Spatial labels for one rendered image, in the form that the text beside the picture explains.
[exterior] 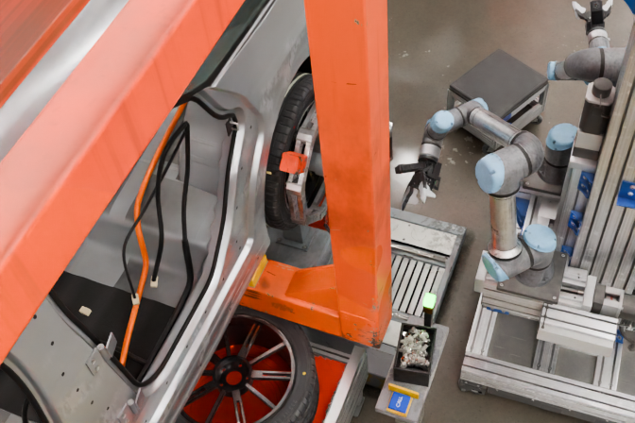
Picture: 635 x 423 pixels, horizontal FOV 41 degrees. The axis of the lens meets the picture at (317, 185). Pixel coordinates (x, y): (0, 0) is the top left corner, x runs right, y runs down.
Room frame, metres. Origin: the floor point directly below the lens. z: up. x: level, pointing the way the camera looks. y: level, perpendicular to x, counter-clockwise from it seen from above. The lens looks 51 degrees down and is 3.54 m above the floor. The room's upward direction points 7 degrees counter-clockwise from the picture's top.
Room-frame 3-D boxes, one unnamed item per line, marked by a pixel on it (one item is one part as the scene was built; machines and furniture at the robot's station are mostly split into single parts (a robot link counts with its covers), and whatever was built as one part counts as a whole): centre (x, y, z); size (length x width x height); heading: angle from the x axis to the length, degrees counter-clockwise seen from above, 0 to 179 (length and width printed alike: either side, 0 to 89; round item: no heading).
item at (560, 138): (2.10, -0.97, 0.98); 0.13 x 0.12 x 0.14; 79
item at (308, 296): (1.82, 0.17, 0.69); 0.52 x 0.17 x 0.35; 63
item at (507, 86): (3.10, -1.01, 0.17); 0.43 x 0.36 x 0.34; 126
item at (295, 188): (2.29, -0.03, 0.85); 0.54 x 0.07 x 0.54; 153
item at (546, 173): (2.10, -0.96, 0.87); 0.15 x 0.15 x 0.10
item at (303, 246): (2.37, 0.12, 0.32); 0.40 x 0.30 x 0.28; 153
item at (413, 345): (1.52, -0.30, 0.51); 0.20 x 0.14 x 0.13; 161
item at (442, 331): (1.50, -0.29, 0.44); 0.43 x 0.17 x 0.03; 153
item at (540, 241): (1.65, -0.75, 0.98); 0.13 x 0.12 x 0.14; 111
